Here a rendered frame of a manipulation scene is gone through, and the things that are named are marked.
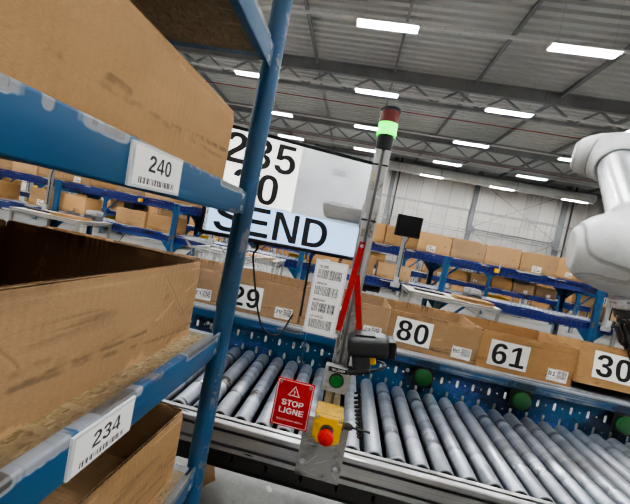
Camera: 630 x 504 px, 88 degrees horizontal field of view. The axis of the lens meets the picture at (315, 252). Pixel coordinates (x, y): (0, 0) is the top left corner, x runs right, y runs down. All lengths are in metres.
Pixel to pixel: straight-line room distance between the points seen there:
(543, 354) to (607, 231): 0.98
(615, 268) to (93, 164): 0.79
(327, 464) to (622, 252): 0.81
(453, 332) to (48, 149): 1.49
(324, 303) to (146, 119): 0.66
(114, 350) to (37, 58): 0.23
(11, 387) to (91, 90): 0.20
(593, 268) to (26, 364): 0.83
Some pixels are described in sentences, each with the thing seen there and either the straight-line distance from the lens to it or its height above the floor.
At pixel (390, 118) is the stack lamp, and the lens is 0.91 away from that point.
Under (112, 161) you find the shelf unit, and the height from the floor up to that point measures 1.32.
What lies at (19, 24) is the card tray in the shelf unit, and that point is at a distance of 0.25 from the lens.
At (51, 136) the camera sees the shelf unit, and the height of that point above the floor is 1.33.
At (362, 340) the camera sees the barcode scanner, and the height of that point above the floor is 1.08.
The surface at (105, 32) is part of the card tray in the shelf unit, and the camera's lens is 0.29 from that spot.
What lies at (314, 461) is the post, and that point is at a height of 0.71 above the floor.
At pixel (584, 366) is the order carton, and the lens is 1.80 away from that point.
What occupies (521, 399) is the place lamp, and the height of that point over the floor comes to 0.82.
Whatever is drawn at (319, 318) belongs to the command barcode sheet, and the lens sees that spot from 0.88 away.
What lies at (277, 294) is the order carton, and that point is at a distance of 1.51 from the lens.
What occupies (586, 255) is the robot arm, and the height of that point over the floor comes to 1.37.
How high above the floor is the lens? 1.30
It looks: 3 degrees down
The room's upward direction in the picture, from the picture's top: 11 degrees clockwise
